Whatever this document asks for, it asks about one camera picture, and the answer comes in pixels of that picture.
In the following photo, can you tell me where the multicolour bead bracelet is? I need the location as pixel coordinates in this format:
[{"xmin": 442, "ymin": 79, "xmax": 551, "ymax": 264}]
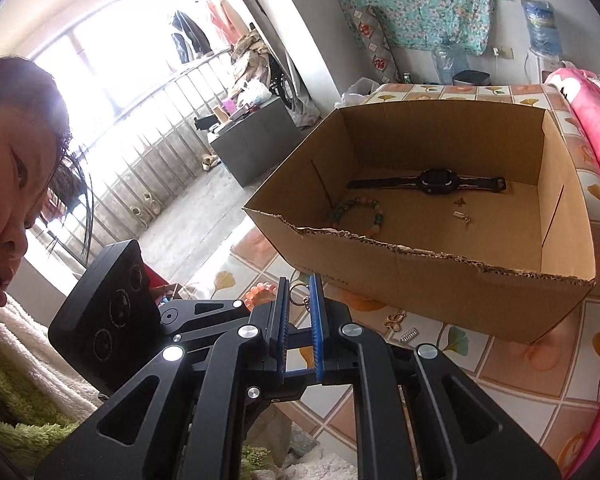
[{"xmin": 329, "ymin": 196, "xmax": 386, "ymax": 239}]

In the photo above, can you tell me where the brown cardboard box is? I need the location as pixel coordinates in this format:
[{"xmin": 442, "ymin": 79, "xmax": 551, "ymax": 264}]
[{"xmin": 245, "ymin": 100, "xmax": 596, "ymax": 344}]

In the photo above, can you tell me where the pink orange bead bracelet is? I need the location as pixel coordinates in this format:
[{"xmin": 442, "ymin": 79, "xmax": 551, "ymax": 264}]
[{"xmin": 241, "ymin": 280, "xmax": 281, "ymax": 311}]

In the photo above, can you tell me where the dark grey cabinet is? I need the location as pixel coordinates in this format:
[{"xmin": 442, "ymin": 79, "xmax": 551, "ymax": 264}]
[{"xmin": 210, "ymin": 98, "xmax": 303, "ymax": 188}]

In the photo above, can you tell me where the silver rhinestone hair clip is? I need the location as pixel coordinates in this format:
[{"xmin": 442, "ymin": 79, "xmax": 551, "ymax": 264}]
[{"xmin": 399, "ymin": 327, "xmax": 419, "ymax": 344}]

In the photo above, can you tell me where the rolled patterned mat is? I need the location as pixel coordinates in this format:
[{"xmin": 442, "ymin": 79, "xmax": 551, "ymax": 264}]
[{"xmin": 352, "ymin": 6, "xmax": 399, "ymax": 84}]

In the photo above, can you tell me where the white plastic bag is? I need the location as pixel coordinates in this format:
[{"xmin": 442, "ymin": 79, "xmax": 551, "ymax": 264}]
[{"xmin": 335, "ymin": 77, "xmax": 379, "ymax": 108}]

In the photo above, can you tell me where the gold ring keychain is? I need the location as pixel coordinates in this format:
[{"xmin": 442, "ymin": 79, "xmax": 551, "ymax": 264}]
[{"xmin": 289, "ymin": 281, "xmax": 310, "ymax": 312}]

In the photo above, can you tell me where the patterned tablecloth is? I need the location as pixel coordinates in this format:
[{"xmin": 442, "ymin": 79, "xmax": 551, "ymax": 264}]
[{"xmin": 186, "ymin": 84, "xmax": 600, "ymax": 472}]

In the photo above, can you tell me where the blue water jug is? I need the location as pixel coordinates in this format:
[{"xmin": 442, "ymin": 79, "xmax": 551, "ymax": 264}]
[{"xmin": 520, "ymin": 0, "xmax": 562, "ymax": 58}]

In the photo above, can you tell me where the person's head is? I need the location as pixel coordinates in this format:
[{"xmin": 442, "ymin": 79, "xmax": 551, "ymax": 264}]
[{"xmin": 0, "ymin": 56, "xmax": 71, "ymax": 307}]

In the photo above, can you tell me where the pink smart watch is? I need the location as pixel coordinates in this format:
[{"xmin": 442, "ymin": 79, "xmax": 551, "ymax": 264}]
[{"xmin": 347, "ymin": 168, "xmax": 507, "ymax": 195}]

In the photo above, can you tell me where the white water dispenser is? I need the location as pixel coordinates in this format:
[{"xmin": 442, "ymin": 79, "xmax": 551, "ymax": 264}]
[{"xmin": 524, "ymin": 48, "xmax": 574, "ymax": 84}]

